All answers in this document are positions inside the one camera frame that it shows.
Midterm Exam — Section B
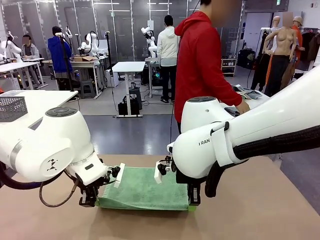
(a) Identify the wooden shoe shelf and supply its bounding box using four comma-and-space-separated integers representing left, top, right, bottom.
221, 57, 238, 78

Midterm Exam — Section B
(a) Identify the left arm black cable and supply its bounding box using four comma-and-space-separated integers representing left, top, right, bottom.
0, 162, 85, 208

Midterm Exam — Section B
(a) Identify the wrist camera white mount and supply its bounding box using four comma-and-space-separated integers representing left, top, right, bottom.
104, 162, 126, 188
154, 156, 176, 185

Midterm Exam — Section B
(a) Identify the computer tower with coloured lights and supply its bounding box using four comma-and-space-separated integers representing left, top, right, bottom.
151, 66, 163, 87

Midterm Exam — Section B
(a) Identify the light grey perforated basket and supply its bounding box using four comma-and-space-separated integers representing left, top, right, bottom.
0, 96, 28, 123

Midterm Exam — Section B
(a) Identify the beige mannequin with black trousers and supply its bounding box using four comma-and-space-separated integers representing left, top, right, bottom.
264, 12, 301, 97

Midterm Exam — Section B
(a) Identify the person's right hand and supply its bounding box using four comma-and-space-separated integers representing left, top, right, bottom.
236, 99, 251, 115

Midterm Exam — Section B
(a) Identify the small white standing table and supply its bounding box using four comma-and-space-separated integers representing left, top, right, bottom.
111, 61, 146, 118

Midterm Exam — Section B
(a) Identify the grey plastic step stool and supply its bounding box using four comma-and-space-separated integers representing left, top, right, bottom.
79, 80, 96, 99

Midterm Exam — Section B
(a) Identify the mannequin with orange clothes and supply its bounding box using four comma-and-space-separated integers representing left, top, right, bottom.
291, 15, 306, 81

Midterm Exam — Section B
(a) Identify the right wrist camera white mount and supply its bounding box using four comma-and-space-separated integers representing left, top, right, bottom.
154, 156, 176, 185

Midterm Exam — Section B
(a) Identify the crumpled grey towel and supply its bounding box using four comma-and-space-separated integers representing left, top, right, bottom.
232, 84, 252, 97

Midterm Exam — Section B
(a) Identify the long white desk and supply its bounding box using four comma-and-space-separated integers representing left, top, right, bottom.
0, 57, 48, 90

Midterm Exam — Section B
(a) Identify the person in blue hoodie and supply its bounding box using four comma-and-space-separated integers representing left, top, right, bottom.
47, 26, 74, 91

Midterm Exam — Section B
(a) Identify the dark grey towel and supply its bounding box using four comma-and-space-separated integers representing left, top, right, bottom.
224, 106, 241, 118

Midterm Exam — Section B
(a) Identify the mint green towel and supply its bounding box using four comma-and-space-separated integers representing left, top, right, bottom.
96, 166, 190, 211

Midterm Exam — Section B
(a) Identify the black camera stand pole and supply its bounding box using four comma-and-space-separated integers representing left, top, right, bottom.
104, 31, 114, 76

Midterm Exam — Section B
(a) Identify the person in red jacket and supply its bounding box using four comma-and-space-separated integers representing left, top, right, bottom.
174, 0, 251, 135

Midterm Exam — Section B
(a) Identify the white mannequin with black trousers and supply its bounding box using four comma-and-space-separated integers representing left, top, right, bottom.
250, 15, 282, 92

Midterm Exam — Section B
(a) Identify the black tripod pole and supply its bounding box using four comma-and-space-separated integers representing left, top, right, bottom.
58, 33, 75, 92

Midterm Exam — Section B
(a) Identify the large white table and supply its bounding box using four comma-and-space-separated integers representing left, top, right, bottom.
216, 89, 272, 118

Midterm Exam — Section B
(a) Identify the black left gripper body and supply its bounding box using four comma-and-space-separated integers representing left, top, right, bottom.
74, 173, 111, 198

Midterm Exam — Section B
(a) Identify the black bag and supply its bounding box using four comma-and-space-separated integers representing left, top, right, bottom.
117, 95, 140, 116

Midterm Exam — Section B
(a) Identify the white computer case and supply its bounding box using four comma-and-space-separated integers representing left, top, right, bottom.
104, 69, 120, 88

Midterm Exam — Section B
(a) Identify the open cardboard box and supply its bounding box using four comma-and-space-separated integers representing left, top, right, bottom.
73, 56, 97, 63

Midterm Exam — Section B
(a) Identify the seated person in grey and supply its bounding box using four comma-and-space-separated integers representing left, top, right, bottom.
21, 34, 41, 60

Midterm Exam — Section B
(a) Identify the rack of dark clothes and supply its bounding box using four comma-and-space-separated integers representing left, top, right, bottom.
298, 27, 320, 72

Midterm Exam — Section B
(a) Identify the grey frame workbench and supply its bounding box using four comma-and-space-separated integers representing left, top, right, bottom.
42, 58, 103, 97

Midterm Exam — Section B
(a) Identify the right arm black cable sleeve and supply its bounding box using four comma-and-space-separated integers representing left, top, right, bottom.
204, 124, 320, 198

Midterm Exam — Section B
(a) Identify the white table with round corner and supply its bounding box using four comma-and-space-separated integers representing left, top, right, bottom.
0, 89, 79, 131

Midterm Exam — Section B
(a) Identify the person in white jacket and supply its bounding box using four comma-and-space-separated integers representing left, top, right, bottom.
156, 14, 180, 103

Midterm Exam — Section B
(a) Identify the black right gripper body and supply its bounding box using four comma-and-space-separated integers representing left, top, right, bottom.
175, 171, 202, 195

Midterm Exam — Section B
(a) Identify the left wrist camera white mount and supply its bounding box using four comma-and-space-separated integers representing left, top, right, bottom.
104, 162, 126, 188

